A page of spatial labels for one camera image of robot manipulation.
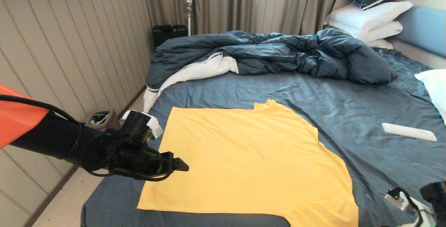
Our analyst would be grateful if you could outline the black suitcase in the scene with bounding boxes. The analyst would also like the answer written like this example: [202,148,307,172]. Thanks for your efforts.
[153,25,189,48]

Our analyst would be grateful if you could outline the blue headboard pad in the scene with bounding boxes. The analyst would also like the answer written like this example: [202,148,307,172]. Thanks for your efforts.
[394,6,446,59]

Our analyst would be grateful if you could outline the small white pillow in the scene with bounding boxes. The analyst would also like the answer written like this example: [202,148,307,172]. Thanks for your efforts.
[365,39,394,50]

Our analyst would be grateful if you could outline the crumpled dark blue duvet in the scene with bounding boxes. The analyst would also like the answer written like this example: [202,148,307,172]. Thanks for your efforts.
[146,29,398,90]

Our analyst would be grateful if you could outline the yellow t-shirt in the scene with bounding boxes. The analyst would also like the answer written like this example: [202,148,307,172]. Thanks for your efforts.
[137,99,359,227]

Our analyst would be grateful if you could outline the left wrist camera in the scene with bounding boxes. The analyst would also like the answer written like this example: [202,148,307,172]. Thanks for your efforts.
[121,109,164,140]

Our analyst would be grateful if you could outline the dark blue bed sheet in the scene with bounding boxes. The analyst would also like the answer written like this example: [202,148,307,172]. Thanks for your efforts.
[81,46,446,227]

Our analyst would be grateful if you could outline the large white pillow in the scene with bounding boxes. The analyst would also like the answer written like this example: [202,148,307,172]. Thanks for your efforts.
[324,1,413,39]

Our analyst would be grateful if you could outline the medium white pillow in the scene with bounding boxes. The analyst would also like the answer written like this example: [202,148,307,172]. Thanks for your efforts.
[356,21,403,44]

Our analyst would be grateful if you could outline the beige bed headboard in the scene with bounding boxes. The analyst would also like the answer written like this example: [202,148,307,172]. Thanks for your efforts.
[330,0,446,70]

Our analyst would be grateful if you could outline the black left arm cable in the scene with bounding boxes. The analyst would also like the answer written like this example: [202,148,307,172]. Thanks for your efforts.
[0,94,82,126]

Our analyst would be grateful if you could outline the narrow beige curtain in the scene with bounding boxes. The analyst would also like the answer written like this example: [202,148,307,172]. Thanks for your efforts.
[279,0,368,36]

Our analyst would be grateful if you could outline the white remote control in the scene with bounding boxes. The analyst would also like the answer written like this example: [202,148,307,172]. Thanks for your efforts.
[381,123,437,142]

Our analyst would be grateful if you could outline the wide beige curtain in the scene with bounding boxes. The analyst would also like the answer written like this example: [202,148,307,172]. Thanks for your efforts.
[142,0,258,35]

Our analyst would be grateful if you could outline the dark trash bag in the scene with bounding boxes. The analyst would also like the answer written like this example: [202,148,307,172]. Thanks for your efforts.
[90,112,110,126]

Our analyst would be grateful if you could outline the beige trash bin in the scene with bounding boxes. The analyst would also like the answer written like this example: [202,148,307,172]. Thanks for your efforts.
[85,109,116,133]

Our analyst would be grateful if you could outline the white duvet lining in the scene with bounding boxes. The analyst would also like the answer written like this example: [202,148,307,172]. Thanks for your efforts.
[143,52,239,114]

